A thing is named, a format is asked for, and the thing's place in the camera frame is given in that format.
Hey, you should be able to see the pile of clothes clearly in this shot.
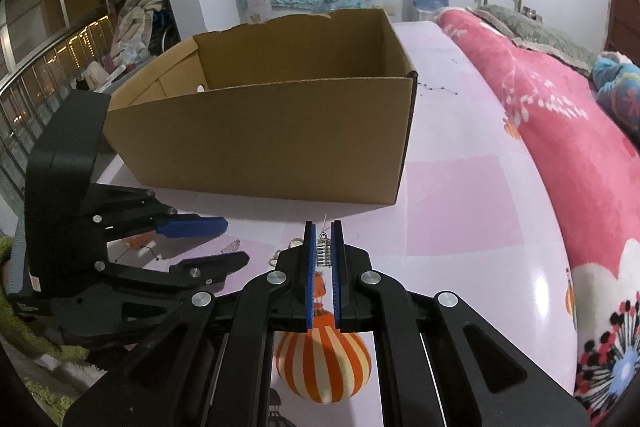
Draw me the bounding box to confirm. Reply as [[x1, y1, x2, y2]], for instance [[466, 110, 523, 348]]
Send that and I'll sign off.
[[110, 0, 168, 62]]

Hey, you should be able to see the metal window railing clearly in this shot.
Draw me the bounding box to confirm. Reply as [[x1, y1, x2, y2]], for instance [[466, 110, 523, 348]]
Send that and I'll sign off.
[[0, 14, 116, 202]]

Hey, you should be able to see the blue floral blanket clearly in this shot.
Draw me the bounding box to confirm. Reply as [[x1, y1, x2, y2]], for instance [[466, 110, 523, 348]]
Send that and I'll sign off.
[[592, 52, 640, 138]]

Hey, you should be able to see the green fluffy rug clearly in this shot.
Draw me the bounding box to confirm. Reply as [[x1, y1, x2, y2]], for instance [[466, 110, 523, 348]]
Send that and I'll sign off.
[[0, 237, 106, 408]]

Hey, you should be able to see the pink floral blanket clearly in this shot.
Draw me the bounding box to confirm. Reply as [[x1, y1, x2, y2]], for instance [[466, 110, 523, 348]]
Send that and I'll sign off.
[[435, 7, 640, 425]]

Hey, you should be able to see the brown door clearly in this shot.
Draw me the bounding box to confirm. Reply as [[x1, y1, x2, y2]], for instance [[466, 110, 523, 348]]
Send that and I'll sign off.
[[605, 0, 640, 68]]

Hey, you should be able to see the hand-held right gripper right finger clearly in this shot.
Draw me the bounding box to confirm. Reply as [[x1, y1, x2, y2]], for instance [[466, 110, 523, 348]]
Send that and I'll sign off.
[[331, 219, 593, 427]]

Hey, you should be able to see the brown cardboard box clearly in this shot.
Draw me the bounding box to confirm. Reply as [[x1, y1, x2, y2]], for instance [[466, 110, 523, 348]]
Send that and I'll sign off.
[[102, 7, 418, 206]]

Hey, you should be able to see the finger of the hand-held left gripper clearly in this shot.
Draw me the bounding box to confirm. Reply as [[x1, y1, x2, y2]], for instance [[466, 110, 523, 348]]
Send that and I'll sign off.
[[85, 184, 228, 253], [45, 251, 251, 348]]

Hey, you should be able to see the grey green pillow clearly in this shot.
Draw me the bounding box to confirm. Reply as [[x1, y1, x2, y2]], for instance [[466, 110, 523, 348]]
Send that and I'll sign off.
[[467, 4, 598, 72]]

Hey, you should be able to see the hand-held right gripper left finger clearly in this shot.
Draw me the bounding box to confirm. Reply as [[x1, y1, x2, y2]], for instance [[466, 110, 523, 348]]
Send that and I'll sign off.
[[62, 221, 321, 427]]

